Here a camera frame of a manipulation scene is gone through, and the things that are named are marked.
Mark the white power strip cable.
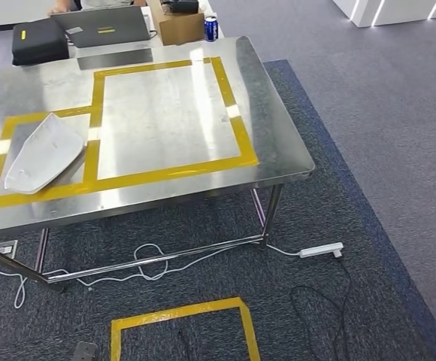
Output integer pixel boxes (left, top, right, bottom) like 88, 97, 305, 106
0, 242, 302, 310

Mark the white lit platform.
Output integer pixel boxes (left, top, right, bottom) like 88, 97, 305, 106
332, 0, 436, 29

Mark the stainless steel workbench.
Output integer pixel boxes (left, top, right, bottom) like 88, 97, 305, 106
0, 35, 315, 295

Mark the black box device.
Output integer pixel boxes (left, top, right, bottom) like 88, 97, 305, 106
163, 0, 200, 15

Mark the grey laptop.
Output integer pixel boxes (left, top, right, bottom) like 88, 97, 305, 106
51, 5, 152, 50

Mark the person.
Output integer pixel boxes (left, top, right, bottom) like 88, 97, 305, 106
47, 0, 138, 16

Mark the white power strip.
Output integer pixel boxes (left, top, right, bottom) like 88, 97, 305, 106
299, 241, 345, 259

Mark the white plastic body panel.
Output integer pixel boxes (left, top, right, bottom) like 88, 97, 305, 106
4, 112, 86, 196

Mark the brown cardboard box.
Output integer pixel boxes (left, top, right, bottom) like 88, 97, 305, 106
146, 0, 205, 47

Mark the black robot left foot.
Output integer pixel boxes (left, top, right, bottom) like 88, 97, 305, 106
71, 341, 100, 361

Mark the thin black floor cable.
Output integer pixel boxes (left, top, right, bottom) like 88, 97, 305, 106
177, 259, 353, 361

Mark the silver floor outlet box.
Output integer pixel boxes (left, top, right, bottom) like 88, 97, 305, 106
0, 240, 18, 260

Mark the yellow floor tape square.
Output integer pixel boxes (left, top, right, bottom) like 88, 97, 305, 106
109, 296, 262, 361

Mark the black bag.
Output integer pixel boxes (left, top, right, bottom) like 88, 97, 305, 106
11, 18, 70, 67

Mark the blue drink can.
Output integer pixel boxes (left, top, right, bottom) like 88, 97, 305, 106
204, 16, 220, 42

